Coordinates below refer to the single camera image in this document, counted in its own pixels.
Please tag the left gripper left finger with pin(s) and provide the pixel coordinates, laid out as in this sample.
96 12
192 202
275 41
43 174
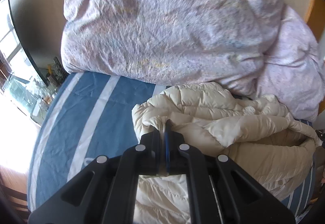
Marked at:
104 191

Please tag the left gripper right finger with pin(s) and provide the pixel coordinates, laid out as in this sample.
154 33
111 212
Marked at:
220 191

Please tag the cream puffer down jacket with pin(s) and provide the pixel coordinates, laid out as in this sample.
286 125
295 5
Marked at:
260 135

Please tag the blue white striped bedsheet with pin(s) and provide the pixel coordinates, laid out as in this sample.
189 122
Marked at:
91 116

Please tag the dark wooden chair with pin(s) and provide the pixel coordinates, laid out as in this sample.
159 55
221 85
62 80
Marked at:
14 208

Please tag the cluttered glass side table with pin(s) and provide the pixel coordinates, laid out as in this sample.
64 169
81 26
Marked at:
31 91

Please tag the pink floral pillow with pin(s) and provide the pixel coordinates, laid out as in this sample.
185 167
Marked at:
293 69

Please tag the pink floral duvet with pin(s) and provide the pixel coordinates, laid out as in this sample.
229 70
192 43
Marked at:
170 42

